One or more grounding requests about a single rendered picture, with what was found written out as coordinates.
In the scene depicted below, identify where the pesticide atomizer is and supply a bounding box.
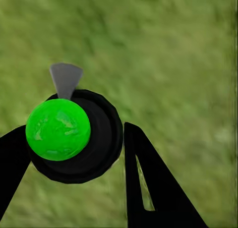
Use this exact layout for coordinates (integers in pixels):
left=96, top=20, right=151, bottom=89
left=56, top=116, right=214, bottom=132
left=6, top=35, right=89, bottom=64
left=25, top=63, right=124, bottom=184

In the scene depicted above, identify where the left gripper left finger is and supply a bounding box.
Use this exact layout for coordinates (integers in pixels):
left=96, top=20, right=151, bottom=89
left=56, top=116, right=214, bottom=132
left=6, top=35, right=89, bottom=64
left=0, top=125, right=31, bottom=221

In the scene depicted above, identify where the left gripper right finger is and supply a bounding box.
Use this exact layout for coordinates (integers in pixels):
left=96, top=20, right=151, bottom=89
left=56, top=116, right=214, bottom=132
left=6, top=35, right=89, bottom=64
left=123, top=122, right=208, bottom=228

